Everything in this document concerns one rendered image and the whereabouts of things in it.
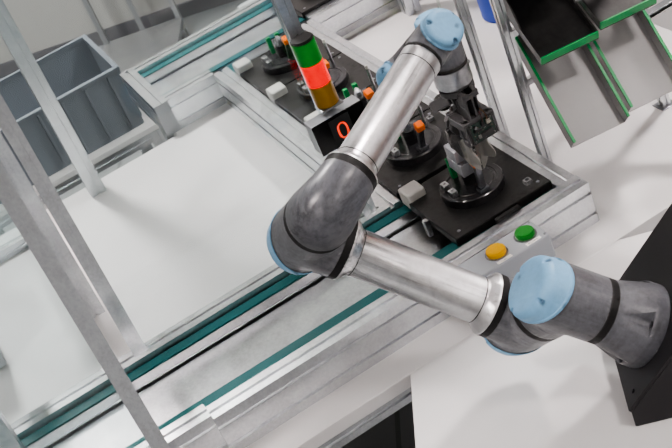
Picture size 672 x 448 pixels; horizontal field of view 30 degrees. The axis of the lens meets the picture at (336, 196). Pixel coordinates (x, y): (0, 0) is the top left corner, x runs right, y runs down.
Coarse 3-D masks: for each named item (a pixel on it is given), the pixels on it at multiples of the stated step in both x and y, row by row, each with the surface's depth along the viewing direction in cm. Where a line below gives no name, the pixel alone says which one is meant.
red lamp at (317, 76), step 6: (312, 66) 249; (318, 66) 249; (324, 66) 251; (306, 72) 250; (312, 72) 249; (318, 72) 250; (324, 72) 251; (306, 78) 251; (312, 78) 250; (318, 78) 250; (324, 78) 251; (330, 78) 253; (312, 84) 251; (318, 84) 251; (324, 84) 251
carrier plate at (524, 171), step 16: (496, 160) 271; (512, 160) 269; (512, 176) 264; (528, 176) 262; (432, 192) 270; (512, 192) 260; (528, 192) 258; (544, 192) 259; (416, 208) 267; (432, 208) 265; (448, 208) 263; (480, 208) 259; (496, 208) 257; (432, 224) 262; (448, 224) 258; (464, 224) 256; (480, 224) 255; (464, 240) 254
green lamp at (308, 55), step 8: (312, 40) 247; (296, 48) 247; (304, 48) 247; (312, 48) 247; (296, 56) 249; (304, 56) 248; (312, 56) 248; (320, 56) 249; (304, 64) 249; (312, 64) 249
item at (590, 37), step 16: (512, 0) 263; (528, 0) 262; (544, 0) 262; (560, 0) 261; (512, 16) 257; (528, 16) 260; (544, 16) 259; (560, 16) 258; (576, 16) 258; (528, 32) 258; (544, 32) 257; (560, 32) 256; (576, 32) 256; (592, 32) 255; (544, 48) 255; (560, 48) 252; (576, 48) 254; (544, 64) 253
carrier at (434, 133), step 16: (432, 112) 297; (432, 128) 287; (400, 144) 286; (416, 144) 284; (432, 144) 282; (400, 160) 281; (416, 160) 280; (432, 160) 280; (384, 176) 282; (400, 176) 279; (416, 176) 277; (432, 176) 277
